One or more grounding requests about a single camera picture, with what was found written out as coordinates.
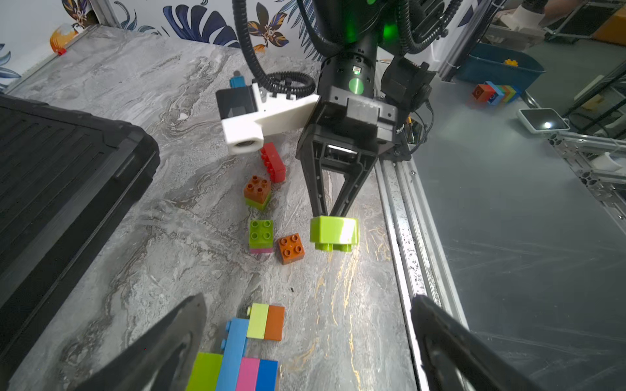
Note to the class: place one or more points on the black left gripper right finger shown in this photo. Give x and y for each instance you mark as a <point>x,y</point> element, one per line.
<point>450,353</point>

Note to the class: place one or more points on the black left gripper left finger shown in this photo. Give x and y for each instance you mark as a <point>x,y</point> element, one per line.
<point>162,358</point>

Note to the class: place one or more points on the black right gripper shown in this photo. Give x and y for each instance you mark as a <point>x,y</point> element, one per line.
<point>361,123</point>

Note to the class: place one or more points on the long blue lego brick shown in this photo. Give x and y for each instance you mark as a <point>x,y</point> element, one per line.
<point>234,347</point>

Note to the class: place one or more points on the pink lego brick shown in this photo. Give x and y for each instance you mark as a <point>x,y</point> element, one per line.
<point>248,374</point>

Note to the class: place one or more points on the small blue lego brick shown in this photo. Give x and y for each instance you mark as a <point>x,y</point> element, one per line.
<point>267,377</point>

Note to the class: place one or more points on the lime green lego brick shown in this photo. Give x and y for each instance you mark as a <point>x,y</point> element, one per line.
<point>257,314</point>

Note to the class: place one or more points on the green lego brick cluster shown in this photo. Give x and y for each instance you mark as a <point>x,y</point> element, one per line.
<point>205,372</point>

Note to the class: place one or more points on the magenta lego brick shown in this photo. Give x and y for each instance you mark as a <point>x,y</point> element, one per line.
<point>261,251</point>

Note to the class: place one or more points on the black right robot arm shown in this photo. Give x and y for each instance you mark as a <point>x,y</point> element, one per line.
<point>367,89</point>

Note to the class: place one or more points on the red lego brick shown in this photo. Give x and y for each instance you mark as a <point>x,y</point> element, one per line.
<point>273,163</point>

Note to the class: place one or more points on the orange lego brick front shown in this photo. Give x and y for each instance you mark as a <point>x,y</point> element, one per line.
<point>290,249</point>

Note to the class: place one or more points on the green lego brick front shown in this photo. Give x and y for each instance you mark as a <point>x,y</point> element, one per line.
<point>257,205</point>

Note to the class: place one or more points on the colourful lego stack outside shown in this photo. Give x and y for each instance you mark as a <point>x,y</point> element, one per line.
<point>494,94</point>

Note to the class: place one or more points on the blue plastic bin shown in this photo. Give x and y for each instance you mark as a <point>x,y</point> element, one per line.
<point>500,66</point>

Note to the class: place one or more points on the black plastic tool case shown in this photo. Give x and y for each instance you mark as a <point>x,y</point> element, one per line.
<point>67,180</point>

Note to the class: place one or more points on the white tablet device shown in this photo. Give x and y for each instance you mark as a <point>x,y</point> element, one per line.
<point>542,121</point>

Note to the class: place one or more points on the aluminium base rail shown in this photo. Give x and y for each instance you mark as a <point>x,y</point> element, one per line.
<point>420,263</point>

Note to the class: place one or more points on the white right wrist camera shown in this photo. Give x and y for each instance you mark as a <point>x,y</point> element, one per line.
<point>249,114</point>

